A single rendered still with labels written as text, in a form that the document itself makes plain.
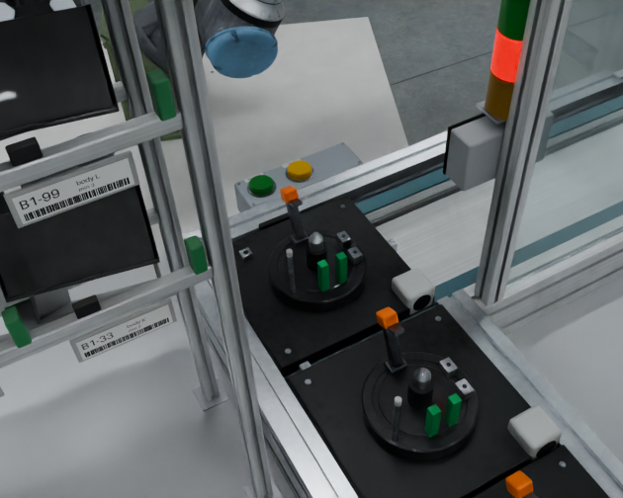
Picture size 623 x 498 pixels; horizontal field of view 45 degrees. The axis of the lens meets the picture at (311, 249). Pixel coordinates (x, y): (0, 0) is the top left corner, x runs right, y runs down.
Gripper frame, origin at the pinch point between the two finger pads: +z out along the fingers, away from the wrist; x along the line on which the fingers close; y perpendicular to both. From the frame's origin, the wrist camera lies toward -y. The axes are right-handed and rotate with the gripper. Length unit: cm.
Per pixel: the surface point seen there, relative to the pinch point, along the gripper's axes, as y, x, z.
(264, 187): 33.2, -25.5, 8.7
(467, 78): 180, -143, -77
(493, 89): -8, -46, 21
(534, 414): 10, -44, 55
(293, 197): 19.2, -26.5, 17.0
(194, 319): 15.4, -8.8, 31.1
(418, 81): 182, -124, -82
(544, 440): 8, -43, 58
